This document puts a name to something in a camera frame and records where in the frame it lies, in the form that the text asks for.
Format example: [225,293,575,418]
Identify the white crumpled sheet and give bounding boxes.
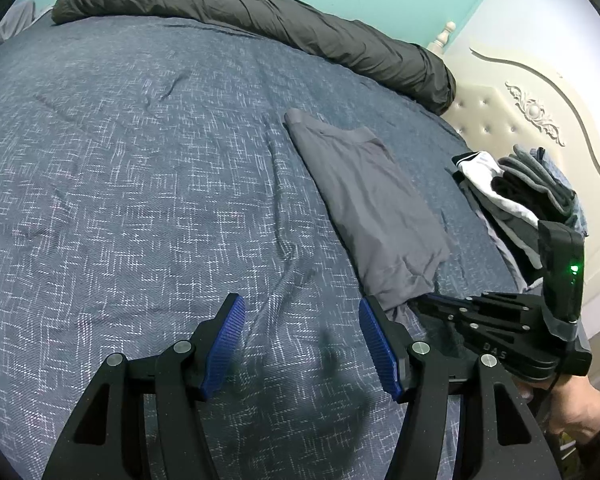
[0,0,53,58]

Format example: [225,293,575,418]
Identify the pile of folded clothes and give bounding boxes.
[450,144,589,287]

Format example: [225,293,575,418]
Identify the cream tufted headboard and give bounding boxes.
[427,20,600,311]

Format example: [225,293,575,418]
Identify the dark grey rolled duvet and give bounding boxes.
[51,0,457,115]

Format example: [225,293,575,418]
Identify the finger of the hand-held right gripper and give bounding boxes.
[450,319,562,379]
[412,292,547,332]

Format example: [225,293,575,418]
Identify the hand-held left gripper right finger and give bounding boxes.
[358,296,561,480]

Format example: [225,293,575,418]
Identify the grey shorts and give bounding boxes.
[284,107,458,311]

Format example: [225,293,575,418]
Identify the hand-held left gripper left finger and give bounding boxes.
[41,292,247,480]

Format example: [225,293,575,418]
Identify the person's right hand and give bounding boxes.
[547,374,600,447]

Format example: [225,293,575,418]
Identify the blue patterned bedspread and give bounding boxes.
[0,15,531,480]

